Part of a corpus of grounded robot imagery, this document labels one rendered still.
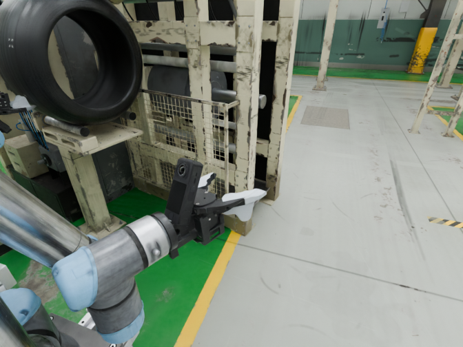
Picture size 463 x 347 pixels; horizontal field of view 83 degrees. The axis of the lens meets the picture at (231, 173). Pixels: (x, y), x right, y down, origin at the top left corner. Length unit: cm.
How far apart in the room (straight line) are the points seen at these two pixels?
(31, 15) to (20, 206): 97
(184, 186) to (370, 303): 149
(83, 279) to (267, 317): 127
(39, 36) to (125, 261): 105
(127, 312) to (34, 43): 107
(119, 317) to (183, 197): 20
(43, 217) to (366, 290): 167
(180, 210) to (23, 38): 103
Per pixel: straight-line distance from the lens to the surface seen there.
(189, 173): 44
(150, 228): 43
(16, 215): 47
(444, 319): 193
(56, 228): 51
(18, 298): 62
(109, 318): 48
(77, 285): 41
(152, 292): 172
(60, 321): 85
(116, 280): 43
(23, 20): 134
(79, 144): 143
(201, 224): 47
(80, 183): 195
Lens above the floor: 136
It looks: 30 degrees down
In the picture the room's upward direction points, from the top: straight up
